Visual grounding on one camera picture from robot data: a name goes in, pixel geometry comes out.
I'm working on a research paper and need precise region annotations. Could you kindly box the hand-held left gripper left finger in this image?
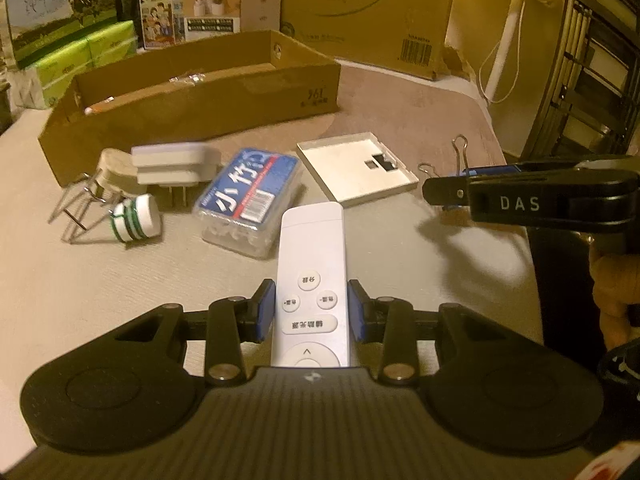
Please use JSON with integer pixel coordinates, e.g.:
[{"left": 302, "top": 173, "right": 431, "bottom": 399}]
[{"left": 102, "top": 279, "right": 277, "bottom": 387}]

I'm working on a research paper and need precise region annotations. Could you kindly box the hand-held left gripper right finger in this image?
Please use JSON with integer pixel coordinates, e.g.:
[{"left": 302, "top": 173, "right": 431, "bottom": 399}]
[{"left": 346, "top": 279, "right": 544, "bottom": 387}]

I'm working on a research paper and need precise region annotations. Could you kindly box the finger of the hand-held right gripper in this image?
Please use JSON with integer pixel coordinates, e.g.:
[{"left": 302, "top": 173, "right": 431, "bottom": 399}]
[
  {"left": 465, "top": 156, "right": 640, "bottom": 176},
  {"left": 422, "top": 169, "right": 640, "bottom": 208}
]

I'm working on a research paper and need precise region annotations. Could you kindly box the blue binder clip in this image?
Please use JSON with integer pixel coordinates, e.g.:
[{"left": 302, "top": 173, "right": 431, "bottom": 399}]
[{"left": 418, "top": 135, "right": 476, "bottom": 211}]

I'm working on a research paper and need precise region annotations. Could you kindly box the white remote control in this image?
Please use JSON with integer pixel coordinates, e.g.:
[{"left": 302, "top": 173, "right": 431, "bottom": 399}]
[{"left": 270, "top": 201, "right": 353, "bottom": 368}]

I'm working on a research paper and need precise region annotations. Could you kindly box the white square switch plate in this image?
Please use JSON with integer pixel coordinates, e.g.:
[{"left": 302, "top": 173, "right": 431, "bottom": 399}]
[{"left": 296, "top": 131, "right": 420, "bottom": 208}]

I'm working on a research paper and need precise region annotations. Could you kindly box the clear blue-label toothpick box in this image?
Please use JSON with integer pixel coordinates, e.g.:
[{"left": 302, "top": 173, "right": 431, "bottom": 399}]
[{"left": 194, "top": 147, "right": 305, "bottom": 261}]

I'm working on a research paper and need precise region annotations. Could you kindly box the white green-striped roll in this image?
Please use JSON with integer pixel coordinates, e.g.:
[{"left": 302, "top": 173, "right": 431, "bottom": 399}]
[{"left": 109, "top": 194, "right": 163, "bottom": 249}]

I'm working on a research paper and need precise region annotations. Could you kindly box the white charger adapter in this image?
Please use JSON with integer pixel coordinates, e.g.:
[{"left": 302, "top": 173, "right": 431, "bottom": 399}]
[{"left": 131, "top": 142, "right": 221, "bottom": 208}]

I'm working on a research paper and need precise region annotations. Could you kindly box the cream plug adapter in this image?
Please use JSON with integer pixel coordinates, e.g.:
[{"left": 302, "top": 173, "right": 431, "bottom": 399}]
[{"left": 95, "top": 148, "right": 151, "bottom": 202}]

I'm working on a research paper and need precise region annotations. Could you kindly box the metal wire hook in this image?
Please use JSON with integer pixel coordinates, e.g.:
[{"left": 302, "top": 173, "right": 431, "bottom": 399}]
[{"left": 49, "top": 172, "right": 119, "bottom": 246}]

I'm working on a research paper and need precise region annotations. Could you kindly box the shallow cardboard box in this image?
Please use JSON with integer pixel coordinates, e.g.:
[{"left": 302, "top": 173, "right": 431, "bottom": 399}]
[{"left": 37, "top": 29, "right": 342, "bottom": 190}]

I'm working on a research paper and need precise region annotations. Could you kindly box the person's right hand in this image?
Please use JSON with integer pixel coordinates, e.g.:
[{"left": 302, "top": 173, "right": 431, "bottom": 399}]
[{"left": 589, "top": 247, "right": 640, "bottom": 352}]

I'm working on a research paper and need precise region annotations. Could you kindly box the black metal rack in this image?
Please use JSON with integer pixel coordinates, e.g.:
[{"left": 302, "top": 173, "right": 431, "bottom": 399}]
[{"left": 520, "top": 0, "right": 640, "bottom": 162}]

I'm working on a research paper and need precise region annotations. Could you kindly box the white pole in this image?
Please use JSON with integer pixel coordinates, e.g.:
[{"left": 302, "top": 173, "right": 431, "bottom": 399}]
[{"left": 487, "top": 0, "right": 527, "bottom": 106}]

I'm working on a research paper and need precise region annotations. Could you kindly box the large brown cardboard box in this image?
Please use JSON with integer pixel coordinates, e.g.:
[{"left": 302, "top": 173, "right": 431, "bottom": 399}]
[{"left": 280, "top": 0, "right": 459, "bottom": 82}]

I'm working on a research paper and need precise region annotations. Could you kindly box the small white product box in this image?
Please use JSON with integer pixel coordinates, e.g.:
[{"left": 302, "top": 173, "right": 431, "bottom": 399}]
[{"left": 181, "top": 0, "right": 284, "bottom": 43}]

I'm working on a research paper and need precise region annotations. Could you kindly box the green tissue multipack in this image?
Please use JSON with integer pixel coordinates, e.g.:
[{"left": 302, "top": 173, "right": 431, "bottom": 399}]
[{"left": 15, "top": 20, "right": 139, "bottom": 111}]

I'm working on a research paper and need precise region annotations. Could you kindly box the blue milk carton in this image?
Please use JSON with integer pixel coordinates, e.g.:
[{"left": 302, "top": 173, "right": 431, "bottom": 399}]
[{"left": 135, "top": 0, "right": 251, "bottom": 51}]

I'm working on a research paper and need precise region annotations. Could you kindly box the small dark box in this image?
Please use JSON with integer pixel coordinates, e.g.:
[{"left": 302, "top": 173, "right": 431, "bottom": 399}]
[{"left": 114, "top": 0, "right": 143, "bottom": 24}]

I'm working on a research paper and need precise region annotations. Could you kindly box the green cow-print milk carton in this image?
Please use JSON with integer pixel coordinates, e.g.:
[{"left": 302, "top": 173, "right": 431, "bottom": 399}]
[{"left": 0, "top": 0, "right": 119, "bottom": 69}]

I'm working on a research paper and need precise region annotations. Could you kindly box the white cord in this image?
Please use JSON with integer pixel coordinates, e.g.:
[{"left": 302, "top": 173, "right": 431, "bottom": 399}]
[{"left": 478, "top": 2, "right": 523, "bottom": 105}]

